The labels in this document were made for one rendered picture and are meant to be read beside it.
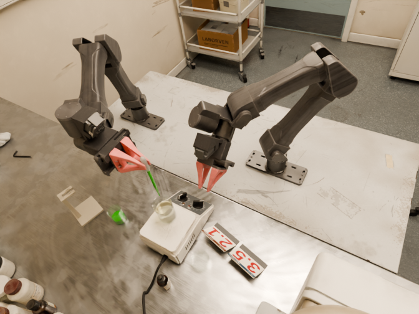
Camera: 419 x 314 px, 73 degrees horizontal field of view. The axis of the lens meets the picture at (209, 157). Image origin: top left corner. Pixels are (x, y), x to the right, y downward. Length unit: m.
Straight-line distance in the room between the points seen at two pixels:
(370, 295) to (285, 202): 0.73
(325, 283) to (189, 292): 0.65
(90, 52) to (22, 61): 1.22
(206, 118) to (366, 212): 0.55
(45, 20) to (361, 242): 1.97
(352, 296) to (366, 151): 0.92
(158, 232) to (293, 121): 0.48
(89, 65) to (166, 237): 0.50
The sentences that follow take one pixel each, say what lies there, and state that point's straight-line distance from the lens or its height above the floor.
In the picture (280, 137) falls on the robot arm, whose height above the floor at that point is 1.08.
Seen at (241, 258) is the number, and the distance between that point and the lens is 0.81.
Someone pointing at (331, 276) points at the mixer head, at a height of 1.50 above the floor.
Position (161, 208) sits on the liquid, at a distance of 0.79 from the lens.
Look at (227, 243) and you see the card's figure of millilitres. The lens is 0.83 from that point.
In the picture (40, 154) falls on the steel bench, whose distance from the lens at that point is 1.33.
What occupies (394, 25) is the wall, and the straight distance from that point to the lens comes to 3.45.
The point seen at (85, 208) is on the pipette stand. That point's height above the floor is 0.91.
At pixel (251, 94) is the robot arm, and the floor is 1.24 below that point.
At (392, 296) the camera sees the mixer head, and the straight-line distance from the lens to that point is 0.21.
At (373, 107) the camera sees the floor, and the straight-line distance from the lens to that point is 2.73.
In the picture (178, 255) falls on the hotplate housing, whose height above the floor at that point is 0.96.
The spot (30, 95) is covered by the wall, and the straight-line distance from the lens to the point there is 2.12.
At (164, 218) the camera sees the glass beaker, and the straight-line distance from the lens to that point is 0.77.
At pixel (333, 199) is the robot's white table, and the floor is 0.90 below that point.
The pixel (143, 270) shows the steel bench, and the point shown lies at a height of 0.90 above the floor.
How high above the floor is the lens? 1.69
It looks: 50 degrees down
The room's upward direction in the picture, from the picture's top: 10 degrees counter-clockwise
